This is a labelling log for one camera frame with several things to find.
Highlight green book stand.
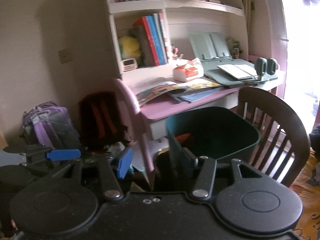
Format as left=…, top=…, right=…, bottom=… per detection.
left=189, top=32, right=278, bottom=88

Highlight pink study desk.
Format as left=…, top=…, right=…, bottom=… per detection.
left=113, top=69, right=286, bottom=173

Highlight purple grey backpack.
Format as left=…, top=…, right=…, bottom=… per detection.
left=21, top=101, right=81, bottom=150

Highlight dark wooden chair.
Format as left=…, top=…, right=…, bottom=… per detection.
left=236, top=87, right=310, bottom=187

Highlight white bookshelf hutch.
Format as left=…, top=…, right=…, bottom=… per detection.
left=105, top=0, right=248, bottom=85

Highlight pink digital timer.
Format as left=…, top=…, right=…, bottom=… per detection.
left=121, top=58, right=138, bottom=72

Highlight colourful picture book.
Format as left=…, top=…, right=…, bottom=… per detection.
left=135, top=77, right=222, bottom=106

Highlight red plastic bag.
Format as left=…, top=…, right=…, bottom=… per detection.
left=175, top=133, right=191, bottom=144

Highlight blue folders on desk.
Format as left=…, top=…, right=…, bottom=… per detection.
left=169, top=87, right=224, bottom=103

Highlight yellow plush toy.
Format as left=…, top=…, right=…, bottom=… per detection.
left=118, top=36, right=142, bottom=60

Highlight dark green trash bin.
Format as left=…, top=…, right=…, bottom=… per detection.
left=165, top=107, right=260, bottom=173

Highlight black red backpack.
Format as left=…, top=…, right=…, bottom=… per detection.
left=79, top=92, right=132, bottom=151

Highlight row of upright books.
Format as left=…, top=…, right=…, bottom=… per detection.
left=130, top=12, right=170, bottom=67

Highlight orange patterned bedsheet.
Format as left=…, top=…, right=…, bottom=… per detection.
left=290, top=150, right=319, bottom=239

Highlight open white notebook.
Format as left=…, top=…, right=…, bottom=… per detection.
left=217, top=64, right=258, bottom=80

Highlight tissue pack red white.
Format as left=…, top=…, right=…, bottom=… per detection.
left=173, top=57, right=204, bottom=82

